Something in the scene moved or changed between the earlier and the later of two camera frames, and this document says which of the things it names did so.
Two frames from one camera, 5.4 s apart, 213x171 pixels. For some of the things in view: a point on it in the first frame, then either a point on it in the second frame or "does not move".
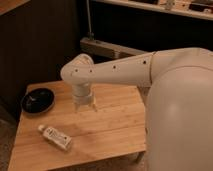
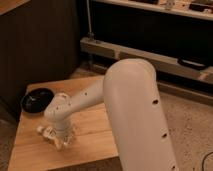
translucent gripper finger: (76, 107) to (51, 132)
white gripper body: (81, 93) to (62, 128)
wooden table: (115, 129) does not move
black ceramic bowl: (37, 101) does not move
